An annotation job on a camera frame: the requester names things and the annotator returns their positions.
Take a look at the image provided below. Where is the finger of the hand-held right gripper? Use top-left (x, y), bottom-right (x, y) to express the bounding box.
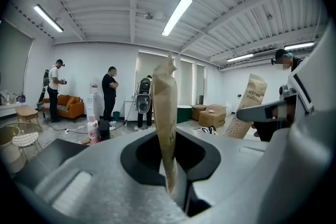
top-left (236, 99), bottom-right (299, 123)

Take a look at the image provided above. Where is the person's head in black cap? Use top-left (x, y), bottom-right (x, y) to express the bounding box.
top-left (271, 48), bottom-right (294, 71)

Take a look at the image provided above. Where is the narrow grey roller blind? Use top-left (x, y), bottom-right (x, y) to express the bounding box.
top-left (196, 64), bottom-right (205, 98)
top-left (180, 59), bottom-right (194, 107)

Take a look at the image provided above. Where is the dark green bathtub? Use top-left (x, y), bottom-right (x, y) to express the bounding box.
top-left (177, 104), bottom-right (194, 124)

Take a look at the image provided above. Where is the striped seat cushion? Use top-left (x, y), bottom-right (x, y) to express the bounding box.
top-left (41, 102), bottom-right (71, 113)

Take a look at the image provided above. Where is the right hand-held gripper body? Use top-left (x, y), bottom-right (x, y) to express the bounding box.
top-left (288, 20), bottom-right (336, 126)

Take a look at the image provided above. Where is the black basin faucet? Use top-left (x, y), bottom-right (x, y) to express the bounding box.
top-left (97, 120), bottom-right (111, 141)

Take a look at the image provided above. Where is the orange sofa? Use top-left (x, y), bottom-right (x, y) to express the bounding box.
top-left (40, 94), bottom-right (85, 119)

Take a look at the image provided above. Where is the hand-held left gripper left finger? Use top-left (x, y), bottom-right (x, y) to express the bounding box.
top-left (34, 130), bottom-right (188, 224)

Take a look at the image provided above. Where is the white air conditioner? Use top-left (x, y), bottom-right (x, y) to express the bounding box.
top-left (249, 49), bottom-right (278, 61)

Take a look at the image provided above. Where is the white cabinet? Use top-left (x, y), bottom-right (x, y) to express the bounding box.
top-left (123, 97), bottom-right (154, 122)

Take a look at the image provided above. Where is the person's black top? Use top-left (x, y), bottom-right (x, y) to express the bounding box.
top-left (290, 56), bottom-right (305, 73)

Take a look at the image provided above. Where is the wooden side table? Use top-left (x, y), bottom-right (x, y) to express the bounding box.
top-left (15, 106), bottom-right (43, 128)

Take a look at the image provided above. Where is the grey gripper camera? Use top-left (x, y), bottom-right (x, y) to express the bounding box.
top-left (278, 83), bottom-right (299, 100)

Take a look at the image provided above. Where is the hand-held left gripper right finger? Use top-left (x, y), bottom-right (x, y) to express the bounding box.
top-left (176, 120), bottom-right (334, 224)

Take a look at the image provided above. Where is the small cardboard box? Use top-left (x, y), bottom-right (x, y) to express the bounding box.
top-left (191, 104), bottom-right (211, 121)

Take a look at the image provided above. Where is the white water dispenser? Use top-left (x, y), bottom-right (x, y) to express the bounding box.
top-left (86, 93), bottom-right (101, 124)

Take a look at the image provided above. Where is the large cardboard box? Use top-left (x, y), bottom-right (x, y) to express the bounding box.
top-left (198, 104), bottom-right (227, 129)

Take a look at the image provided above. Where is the black white zigzag blanket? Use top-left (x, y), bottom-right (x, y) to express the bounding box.
top-left (193, 125), bottom-right (218, 136)

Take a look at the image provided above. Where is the wide grey roller blind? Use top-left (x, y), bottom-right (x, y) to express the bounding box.
top-left (136, 51), bottom-right (175, 99)

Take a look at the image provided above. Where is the pink bottle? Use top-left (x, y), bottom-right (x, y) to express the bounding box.
top-left (87, 114), bottom-right (101, 145)

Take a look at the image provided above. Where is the person's right hand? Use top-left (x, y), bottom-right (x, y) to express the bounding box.
top-left (251, 106), bottom-right (278, 137)

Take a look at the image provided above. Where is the grey dome equipment backpack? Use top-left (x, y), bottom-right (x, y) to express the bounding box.
top-left (135, 77), bottom-right (153, 115)

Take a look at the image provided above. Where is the large round beige table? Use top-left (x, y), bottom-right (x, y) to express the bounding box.
top-left (0, 125), bottom-right (15, 145)

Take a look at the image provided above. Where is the large grey wall screen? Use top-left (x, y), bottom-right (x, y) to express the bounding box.
top-left (0, 20), bottom-right (35, 92)

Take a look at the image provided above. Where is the white low shelf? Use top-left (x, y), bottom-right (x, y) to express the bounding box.
top-left (0, 104), bottom-right (28, 118)

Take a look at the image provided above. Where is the clear water dispenser bottle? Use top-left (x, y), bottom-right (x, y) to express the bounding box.
top-left (89, 78), bottom-right (99, 94)

